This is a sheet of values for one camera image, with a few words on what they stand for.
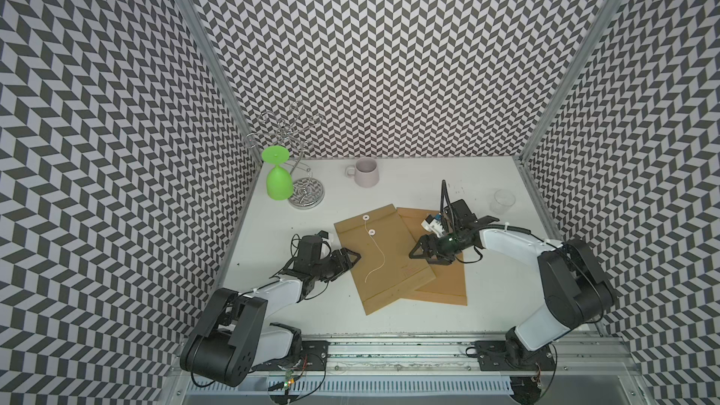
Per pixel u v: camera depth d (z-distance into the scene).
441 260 0.79
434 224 0.84
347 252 0.81
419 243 0.79
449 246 0.76
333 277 0.78
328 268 0.77
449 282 0.81
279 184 0.83
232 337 0.42
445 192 0.79
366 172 1.07
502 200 1.00
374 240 0.96
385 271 0.87
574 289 0.45
